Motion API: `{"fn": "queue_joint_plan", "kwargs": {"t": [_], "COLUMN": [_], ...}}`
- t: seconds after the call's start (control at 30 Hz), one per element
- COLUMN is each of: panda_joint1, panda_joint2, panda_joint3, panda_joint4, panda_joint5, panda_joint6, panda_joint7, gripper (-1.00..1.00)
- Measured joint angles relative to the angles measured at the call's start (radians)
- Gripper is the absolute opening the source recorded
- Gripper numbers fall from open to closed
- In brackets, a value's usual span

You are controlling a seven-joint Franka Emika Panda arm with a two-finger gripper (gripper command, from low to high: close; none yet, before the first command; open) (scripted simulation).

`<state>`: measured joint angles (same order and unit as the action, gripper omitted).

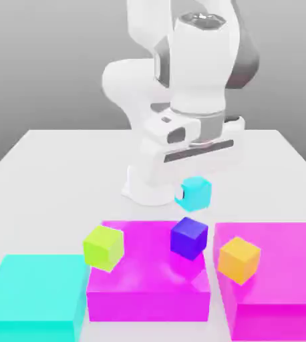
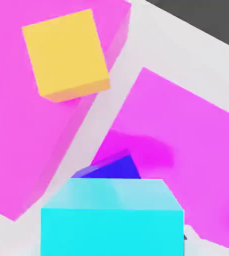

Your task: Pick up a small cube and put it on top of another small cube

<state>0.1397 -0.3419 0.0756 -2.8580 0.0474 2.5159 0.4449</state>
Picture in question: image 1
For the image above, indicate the small cyan cube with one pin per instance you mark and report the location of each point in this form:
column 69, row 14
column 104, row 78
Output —
column 197, row 193

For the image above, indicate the small orange cube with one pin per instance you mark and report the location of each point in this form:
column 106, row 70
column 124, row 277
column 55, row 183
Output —
column 238, row 260

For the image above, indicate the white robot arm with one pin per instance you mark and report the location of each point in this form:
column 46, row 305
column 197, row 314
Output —
column 201, row 66

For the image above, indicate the small yellow-green cube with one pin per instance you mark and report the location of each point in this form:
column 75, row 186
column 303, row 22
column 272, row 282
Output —
column 102, row 247

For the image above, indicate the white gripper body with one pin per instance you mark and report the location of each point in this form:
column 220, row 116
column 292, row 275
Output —
column 195, row 156

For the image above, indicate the large cyan box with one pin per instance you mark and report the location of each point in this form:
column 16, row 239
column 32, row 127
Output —
column 32, row 294

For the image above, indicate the large magenta box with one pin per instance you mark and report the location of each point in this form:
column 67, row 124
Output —
column 147, row 280
column 278, row 280

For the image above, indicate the small blue cube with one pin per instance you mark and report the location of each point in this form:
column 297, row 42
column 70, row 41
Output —
column 187, row 237

